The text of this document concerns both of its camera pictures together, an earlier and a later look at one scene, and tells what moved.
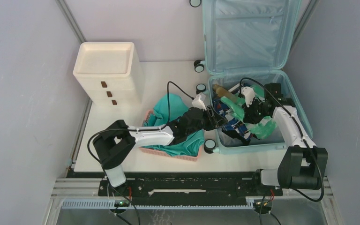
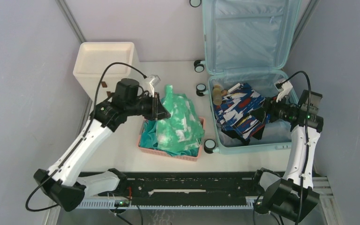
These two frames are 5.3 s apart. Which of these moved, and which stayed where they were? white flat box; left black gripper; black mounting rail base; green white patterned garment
Moved: green white patterned garment; left black gripper
Stayed: white flat box; black mounting rail base
